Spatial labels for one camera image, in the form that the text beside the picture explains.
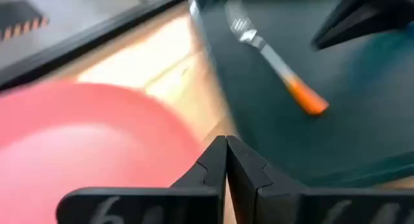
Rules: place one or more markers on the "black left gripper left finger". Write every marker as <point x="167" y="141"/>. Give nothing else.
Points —
<point x="207" y="178"/>

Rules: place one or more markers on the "black hazard-striped floor mat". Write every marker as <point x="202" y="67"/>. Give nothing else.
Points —
<point x="16" y="17"/>

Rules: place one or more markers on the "black aluminium table frame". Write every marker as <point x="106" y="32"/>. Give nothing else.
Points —
<point x="81" y="39"/>

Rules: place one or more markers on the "pink round plate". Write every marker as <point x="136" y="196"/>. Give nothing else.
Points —
<point x="81" y="136"/>

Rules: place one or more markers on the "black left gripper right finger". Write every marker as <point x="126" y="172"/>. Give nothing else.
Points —
<point x="255" y="188"/>

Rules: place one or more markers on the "dark green plastic tray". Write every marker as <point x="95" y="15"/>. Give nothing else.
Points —
<point x="258" y="114"/>

